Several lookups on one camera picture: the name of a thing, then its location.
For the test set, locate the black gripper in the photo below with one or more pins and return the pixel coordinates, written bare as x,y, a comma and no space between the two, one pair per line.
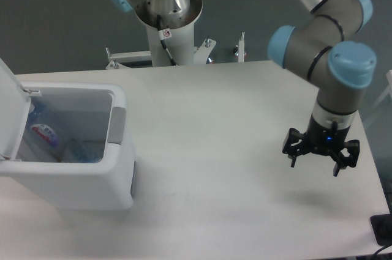
325,141

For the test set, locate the clear crushed plastic bottle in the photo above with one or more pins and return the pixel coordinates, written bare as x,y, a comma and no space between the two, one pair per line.
45,129

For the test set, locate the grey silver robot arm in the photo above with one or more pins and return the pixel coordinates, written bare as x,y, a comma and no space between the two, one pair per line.
320,53

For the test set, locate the white open trash can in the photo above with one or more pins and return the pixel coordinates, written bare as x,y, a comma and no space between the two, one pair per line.
97,113

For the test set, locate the black device at table edge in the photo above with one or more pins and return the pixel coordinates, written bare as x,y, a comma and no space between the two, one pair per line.
381,225

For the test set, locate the white frame at right edge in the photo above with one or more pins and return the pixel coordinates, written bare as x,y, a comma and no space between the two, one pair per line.
379,104

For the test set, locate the white bracket with bolts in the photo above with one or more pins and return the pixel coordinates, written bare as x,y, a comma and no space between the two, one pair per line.
167,47

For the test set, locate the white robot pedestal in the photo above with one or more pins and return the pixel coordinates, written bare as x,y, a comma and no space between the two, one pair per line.
173,14

